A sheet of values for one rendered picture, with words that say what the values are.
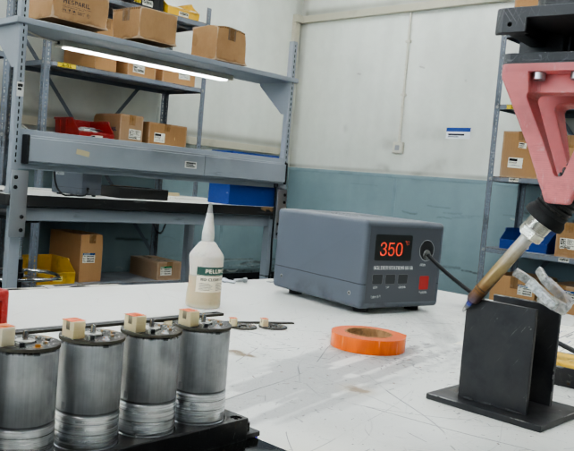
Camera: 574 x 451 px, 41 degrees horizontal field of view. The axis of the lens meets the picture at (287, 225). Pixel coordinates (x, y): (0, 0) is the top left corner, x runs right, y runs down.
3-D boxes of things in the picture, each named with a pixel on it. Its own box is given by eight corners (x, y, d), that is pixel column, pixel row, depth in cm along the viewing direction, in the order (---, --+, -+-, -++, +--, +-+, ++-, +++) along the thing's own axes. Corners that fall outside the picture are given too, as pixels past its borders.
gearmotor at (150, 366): (184, 451, 32) (193, 329, 32) (135, 463, 30) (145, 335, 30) (148, 434, 34) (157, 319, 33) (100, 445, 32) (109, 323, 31)
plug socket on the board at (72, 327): (90, 337, 29) (91, 320, 29) (71, 340, 28) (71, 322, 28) (79, 334, 29) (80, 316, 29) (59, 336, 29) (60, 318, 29)
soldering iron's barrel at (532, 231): (475, 310, 46) (546, 229, 43) (457, 292, 46) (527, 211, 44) (485, 310, 47) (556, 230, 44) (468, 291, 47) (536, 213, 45)
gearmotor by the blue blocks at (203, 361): (233, 438, 34) (242, 324, 34) (190, 449, 32) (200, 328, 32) (197, 423, 36) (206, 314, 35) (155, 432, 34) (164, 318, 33)
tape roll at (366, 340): (361, 358, 58) (363, 342, 58) (316, 340, 63) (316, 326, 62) (420, 353, 61) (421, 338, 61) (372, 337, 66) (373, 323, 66)
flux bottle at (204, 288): (210, 310, 72) (218, 204, 71) (178, 305, 73) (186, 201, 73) (225, 306, 75) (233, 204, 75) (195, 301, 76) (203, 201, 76)
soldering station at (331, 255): (438, 311, 83) (446, 224, 83) (359, 315, 76) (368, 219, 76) (346, 288, 95) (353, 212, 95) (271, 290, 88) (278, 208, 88)
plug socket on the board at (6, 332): (21, 345, 27) (22, 326, 27) (-2, 347, 26) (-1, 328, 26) (10, 340, 27) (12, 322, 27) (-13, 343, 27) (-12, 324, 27)
